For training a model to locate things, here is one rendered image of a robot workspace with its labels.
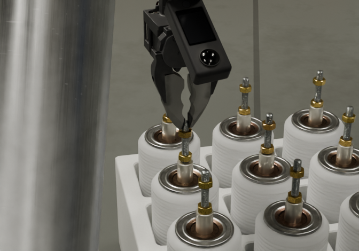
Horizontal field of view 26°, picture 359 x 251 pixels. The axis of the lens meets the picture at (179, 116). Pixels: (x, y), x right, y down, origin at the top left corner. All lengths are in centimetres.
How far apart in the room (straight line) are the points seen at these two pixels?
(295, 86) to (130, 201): 83
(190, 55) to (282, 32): 131
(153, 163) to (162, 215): 11
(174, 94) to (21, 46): 61
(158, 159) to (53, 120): 76
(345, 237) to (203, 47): 33
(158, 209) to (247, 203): 13
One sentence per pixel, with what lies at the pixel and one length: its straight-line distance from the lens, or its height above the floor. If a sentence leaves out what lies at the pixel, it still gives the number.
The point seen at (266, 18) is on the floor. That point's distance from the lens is 231.
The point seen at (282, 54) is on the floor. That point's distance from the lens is 208.
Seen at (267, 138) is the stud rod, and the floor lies 31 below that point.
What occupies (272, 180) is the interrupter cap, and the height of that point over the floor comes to 25.
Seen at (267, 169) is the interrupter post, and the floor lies 26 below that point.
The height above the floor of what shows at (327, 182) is 24.
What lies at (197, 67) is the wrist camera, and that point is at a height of 47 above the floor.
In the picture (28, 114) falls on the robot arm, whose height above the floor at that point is 66.
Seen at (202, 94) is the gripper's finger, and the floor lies 39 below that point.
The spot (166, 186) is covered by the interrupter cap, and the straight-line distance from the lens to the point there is 107.
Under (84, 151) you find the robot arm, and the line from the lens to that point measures 42.
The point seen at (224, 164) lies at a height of 21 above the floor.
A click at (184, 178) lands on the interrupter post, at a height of 26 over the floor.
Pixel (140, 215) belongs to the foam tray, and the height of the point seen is 18.
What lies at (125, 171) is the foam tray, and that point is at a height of 18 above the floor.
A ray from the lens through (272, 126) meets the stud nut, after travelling 108.
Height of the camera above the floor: 86
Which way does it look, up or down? 29 degrees down
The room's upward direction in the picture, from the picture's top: straight up
